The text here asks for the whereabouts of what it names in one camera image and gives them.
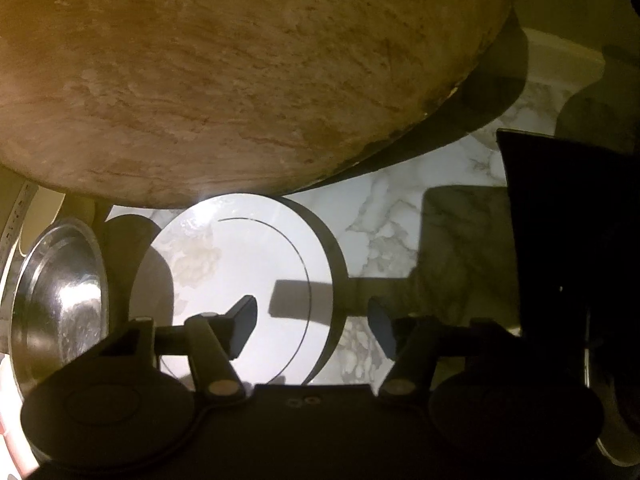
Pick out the large steel bowl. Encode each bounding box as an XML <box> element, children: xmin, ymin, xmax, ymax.
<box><xmin>9</xmin><ymin>217</ymin><xmax>109</xmax><ymax>403</ymax></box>

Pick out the round wooden cutting board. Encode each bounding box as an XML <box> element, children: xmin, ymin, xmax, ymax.
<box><xmin>0</xmin><ymin>0</ymin><xmax>531</xmax><ymax>209</ymax></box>

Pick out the white plate with dark line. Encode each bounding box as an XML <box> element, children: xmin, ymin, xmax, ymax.
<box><xmin>130</xmin><ymin>192</ymin><xmax>347</xmax><ymax>387</ymax></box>

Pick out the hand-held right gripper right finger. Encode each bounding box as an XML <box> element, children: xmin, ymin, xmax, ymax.
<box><xmin>367</xmin><ymin>296</ymin><xmax>522</xmax><ymax>403</ymax></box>

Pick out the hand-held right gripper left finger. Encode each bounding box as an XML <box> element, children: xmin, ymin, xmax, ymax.
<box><xmin>97</xmin><ymin>294</ymin><xmax>259</xmax><ymax>404</ymax></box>

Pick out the black appliance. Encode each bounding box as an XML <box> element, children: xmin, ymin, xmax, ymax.
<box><xmin>496</xmin><ymin>129</ymin><xmax>640</xmax><ymax>461</ymax></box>

